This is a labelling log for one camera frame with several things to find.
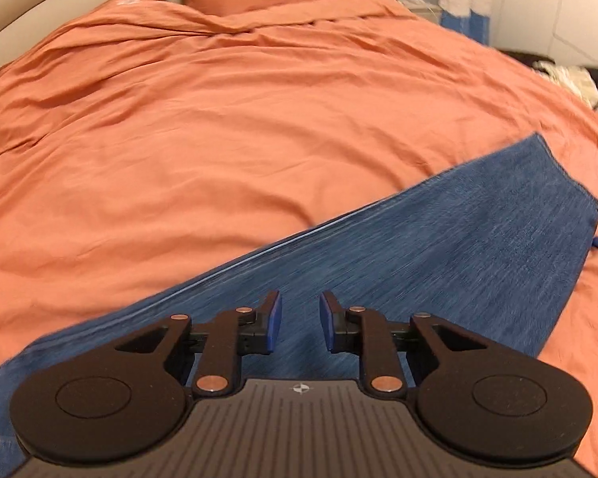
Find beige upholstered bed headboard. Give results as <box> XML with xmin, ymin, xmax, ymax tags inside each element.
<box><xmin>0</xmin><ymin>0</ymin><xmax>163</xmax><ymax>89</ymax></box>

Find orange duvet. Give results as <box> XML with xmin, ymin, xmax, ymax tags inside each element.
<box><xmin>0</xmin><ymin>0</ymin><xmax>598</xmax><ymax>478</ymax></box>

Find white bedside table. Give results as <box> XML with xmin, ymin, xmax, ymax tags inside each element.
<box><xmin>403</xmin><ymin>0</ymin><xmax>443</xmax><ymax>25</ymax></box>

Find cream crumpled garment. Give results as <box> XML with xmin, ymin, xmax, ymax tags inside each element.
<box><xmin>532</xmin><ymin>59</ymin><xmax>598</xmax><ymax>106</ymax></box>

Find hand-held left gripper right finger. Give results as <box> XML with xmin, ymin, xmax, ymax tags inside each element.
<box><xmin>319</xmin><ymin>290</ymin><xmax>515</xmax><ymax>399</ymax></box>

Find dark brown bench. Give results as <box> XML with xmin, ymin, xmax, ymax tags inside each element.
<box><xmin>500</xmin><ymin>49</ymin><xmax>570</xmax><ymax>69</ymax></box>

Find blue denim pants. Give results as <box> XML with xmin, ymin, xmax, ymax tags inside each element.
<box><xmin>0</xmin><ymin>131</ymin><xmax>598</xmax><ymax>478</ymax></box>

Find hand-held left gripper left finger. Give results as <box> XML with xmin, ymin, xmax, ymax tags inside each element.
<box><xmin>87</xmin><ymin>290</ymin><xmax>284</xmax><ymax>399</ymax></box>

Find white wardrobe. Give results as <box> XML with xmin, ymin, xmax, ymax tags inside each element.
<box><xmin>492</xmin><ymin>0</ymin><xmax>598</xmax><ymax>69</ymax></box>

